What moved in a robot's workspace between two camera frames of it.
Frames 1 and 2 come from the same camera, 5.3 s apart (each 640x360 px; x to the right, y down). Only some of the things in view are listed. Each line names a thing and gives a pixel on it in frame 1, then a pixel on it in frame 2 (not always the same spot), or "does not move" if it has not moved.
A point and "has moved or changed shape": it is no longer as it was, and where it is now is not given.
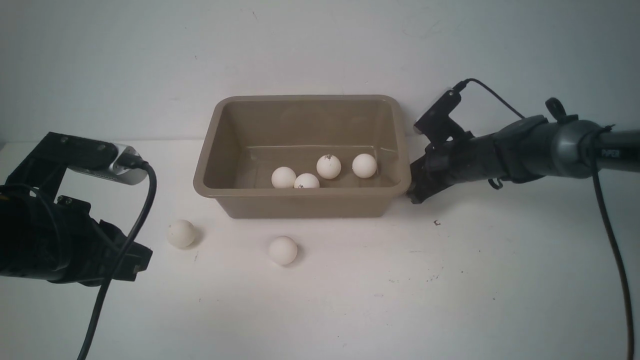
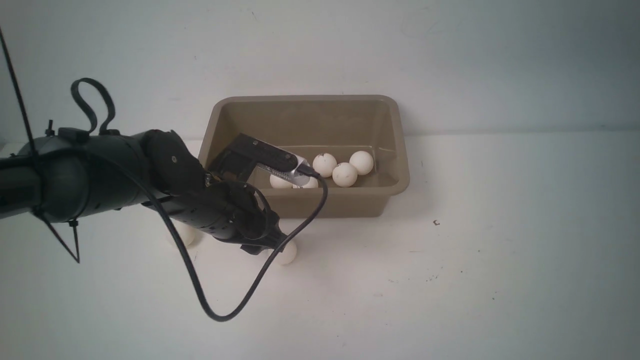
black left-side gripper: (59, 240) -> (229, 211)
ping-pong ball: (328, 166) has moved or changed shape
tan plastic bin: (246, 138) does not move
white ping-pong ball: (283, 177) does not move
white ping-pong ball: (364, 165) does not move
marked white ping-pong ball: (306, 180) does not move
